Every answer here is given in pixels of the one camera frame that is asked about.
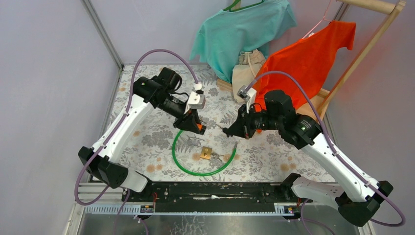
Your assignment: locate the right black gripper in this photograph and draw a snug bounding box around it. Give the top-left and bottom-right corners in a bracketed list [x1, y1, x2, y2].
[226, 102, 282, 139]

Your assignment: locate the orange black padlock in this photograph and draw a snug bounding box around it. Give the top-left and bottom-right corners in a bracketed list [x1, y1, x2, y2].
[196, 124, 207, 135]

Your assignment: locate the cable lock key pair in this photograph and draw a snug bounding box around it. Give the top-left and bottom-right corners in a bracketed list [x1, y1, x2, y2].
[199, 116, 209, 123]

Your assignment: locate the green cable lock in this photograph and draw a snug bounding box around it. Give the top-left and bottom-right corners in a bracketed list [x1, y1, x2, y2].
[171, 131, 238, 177]

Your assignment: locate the brass padlock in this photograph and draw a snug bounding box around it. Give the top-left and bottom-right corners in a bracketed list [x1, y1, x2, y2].
[200, 146, 212, 160]

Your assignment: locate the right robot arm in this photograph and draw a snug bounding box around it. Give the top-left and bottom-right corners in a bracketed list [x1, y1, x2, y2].
[223, 90, 393, 227]

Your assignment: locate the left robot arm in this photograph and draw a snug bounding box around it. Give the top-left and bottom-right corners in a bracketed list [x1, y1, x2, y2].
[78, 68, 206, 201]

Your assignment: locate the floral table mat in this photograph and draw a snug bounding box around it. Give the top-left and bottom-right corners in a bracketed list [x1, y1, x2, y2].
[120, 64, 333, 183]

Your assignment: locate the teal t-shirt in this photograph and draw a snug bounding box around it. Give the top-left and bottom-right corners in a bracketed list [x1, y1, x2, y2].
[189, 0, 297, 83]

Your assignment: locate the orange t-shirt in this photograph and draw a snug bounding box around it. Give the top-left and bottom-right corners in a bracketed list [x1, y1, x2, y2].
[253, 21, 356, 111]

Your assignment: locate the green clothes hanger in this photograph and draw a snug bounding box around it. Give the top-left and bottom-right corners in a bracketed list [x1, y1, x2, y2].
[223, 0, 264, 12]

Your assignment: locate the pink clothes hanger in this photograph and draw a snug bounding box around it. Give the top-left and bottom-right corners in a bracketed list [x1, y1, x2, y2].
[302, 0, 332, 39]

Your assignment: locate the wooden clothes rack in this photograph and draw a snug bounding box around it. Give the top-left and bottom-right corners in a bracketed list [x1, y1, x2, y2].
[216, 0, 407, 132]

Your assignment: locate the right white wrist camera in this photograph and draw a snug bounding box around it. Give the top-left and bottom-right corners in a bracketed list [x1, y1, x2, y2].
[237, 86, 257, 113]

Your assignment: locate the beige drawstring bag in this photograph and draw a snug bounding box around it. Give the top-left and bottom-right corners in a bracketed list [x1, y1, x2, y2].
[231, 49, 266, 103]

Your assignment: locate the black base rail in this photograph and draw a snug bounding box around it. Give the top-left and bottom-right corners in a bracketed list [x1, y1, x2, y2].
[122, 181, 299, 213]

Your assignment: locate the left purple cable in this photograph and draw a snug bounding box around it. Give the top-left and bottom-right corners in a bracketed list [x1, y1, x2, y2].
[74, 48, 200, 235]

